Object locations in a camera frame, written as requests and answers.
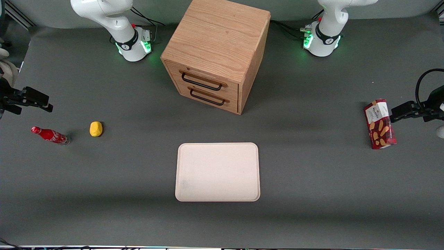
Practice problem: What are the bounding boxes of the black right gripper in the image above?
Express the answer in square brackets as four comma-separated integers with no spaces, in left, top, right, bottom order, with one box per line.
[0,77,54,119]

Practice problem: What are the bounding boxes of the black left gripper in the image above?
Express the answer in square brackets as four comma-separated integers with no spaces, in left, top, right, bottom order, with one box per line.
[390,86,444,123]

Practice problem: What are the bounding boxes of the red coke bottle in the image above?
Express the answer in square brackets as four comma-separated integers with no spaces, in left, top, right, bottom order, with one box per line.
[31,126,70,146]

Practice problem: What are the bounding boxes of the cream plastic tray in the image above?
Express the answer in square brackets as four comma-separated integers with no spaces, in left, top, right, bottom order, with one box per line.
[175,142,261,202]

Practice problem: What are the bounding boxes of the red cookie box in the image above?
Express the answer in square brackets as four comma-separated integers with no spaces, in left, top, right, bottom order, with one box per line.
[364,99,398,150]

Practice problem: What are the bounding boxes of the beige round object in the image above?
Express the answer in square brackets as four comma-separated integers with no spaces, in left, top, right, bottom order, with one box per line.
[0,59,19,88]

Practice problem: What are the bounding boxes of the yellow toy lemon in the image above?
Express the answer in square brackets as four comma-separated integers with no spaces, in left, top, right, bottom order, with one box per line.
[89,121,103,138]

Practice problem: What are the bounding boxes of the dark grey table cover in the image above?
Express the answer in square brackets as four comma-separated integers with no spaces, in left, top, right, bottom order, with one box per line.
[0,13,444,248]

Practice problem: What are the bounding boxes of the wooden drawer front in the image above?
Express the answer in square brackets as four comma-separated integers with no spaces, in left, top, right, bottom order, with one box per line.
[165,60,240,95]
[174,81,239,114]

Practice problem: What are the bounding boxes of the wooden drawer cabinet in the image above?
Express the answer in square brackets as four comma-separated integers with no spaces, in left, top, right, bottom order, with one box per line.
[160,0,271,115]

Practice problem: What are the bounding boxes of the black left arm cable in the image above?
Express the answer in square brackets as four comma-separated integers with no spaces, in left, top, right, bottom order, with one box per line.
[415,68,444,109]

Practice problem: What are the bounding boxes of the black right base cables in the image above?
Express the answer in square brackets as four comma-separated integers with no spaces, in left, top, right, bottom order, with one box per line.
[130,6,166,27]

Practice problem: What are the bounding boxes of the black base cables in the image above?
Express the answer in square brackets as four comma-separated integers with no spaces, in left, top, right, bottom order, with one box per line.
[130,6,166,27]
[270,10,325,41]

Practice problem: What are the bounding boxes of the black left base cables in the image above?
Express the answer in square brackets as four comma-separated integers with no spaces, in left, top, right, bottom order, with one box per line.
[270,10,325,41]

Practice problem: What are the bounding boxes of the black metal drawer handle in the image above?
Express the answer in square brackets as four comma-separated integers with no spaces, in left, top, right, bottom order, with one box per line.
[188,87,230,106]
[179,70,228,92]

